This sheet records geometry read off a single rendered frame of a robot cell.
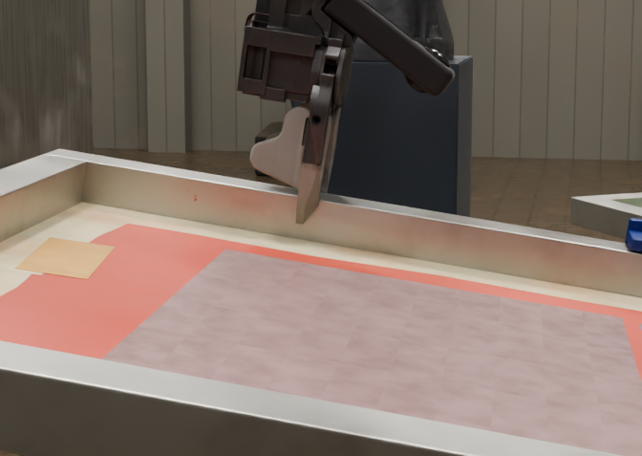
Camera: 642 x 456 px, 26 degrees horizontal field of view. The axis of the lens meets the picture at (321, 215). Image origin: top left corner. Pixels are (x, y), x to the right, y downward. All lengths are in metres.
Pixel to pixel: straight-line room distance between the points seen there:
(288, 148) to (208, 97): 9.85
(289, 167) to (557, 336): 0.28
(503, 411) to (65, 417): 0.26
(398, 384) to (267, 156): 0.37
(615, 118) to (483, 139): 0.99
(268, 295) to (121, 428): 0.34
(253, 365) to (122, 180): 0.41
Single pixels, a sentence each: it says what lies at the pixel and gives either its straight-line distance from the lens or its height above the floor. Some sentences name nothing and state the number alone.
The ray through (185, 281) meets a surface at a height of 1.08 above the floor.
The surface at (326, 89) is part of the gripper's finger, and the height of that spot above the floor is 1.20.
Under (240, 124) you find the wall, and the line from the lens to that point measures 10.91.
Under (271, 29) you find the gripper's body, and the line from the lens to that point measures 1.12.
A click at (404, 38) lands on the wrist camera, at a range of 1.10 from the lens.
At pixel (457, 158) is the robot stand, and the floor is 1.10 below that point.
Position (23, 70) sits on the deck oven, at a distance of 4.29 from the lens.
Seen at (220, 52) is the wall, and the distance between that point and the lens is 10.91.
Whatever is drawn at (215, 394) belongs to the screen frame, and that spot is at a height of 1.11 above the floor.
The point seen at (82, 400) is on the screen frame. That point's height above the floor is 1.11.
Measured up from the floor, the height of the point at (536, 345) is 1.05.
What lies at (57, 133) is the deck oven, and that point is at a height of 0.81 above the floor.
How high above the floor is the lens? 1.28
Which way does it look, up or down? 9 degrees down
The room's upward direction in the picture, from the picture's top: straight up
